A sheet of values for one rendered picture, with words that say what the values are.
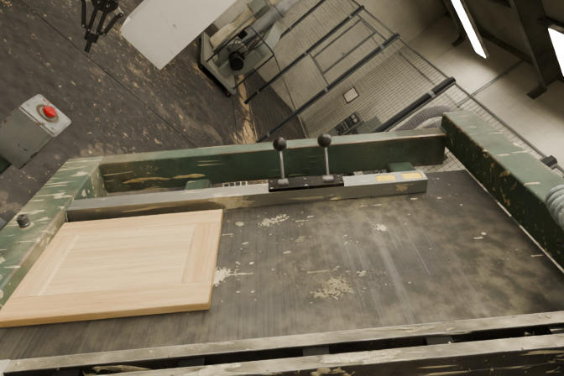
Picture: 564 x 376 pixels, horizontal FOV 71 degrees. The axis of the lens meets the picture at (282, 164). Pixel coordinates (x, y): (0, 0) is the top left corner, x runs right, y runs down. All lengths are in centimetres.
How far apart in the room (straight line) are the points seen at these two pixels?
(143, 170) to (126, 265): 46
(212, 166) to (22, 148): 54
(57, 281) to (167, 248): 23
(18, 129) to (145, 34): 358
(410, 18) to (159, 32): 684
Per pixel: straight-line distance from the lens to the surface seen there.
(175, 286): 85
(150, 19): 476
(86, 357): 73
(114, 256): 99
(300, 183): 105
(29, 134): 133
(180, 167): 130
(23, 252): 106
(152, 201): 110
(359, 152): 129
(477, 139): 121
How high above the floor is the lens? 168
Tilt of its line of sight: 15 degrees down
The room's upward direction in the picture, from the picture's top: 54 degrees clockwise
